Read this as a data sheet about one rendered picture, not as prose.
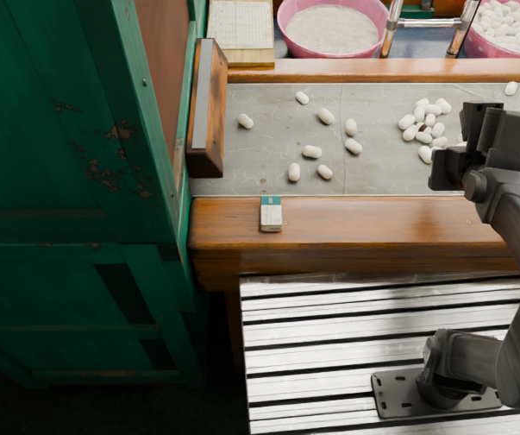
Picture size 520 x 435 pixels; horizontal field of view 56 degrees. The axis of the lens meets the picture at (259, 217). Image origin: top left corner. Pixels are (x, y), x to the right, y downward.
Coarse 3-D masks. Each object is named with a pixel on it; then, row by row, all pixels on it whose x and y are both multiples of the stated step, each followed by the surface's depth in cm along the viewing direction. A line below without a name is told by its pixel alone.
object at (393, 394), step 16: (416, 368) 79; (384, 384) 77; (400, 384) 77; (416, 384) 77; (384, 400) 76; (400, 400) 76; (416, 400) 76; (432, 400) 74; (448, 400) 71; (464, 400) 76; (480, 400) 76; (496, 400) 76; (384, 416) 75; (400, 416) 75
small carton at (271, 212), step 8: (264, 200) 84; (272, 200) 84; (280, 200) 84; (264, 208) 83; (272, 208) 83; (280, 208) 83; (264, 216) 82; (272, 216) 82; (280, 216) 82; (264, 224) 81; (272, 224) 81; (280, 224) 81
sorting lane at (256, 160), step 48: (240, 96) 104; (288, 96) 104; (336, 96) 104; (384, 96) 104; (432, 96) 104; (480, 96) 104; (240, 144) 96; (288, 144) 97; (336, 144) 97; (384, 144) 97; (240, 192) 90; (288, 192) 90; (336, 192) 90; (384, 192) 90; (432, 192) 90
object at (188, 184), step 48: (192, 192) 90; (0, 288) 89; (48, 288) 89; (96, 288) 89; (144, 288) 86; (192, 288) 90; (0, 336) 105; (48, 336) 105; (96, 336) 106; (144, 336) 106; (192, 336) 112; (48, 384) 138; (96, 384) 139; (192, 384) 139
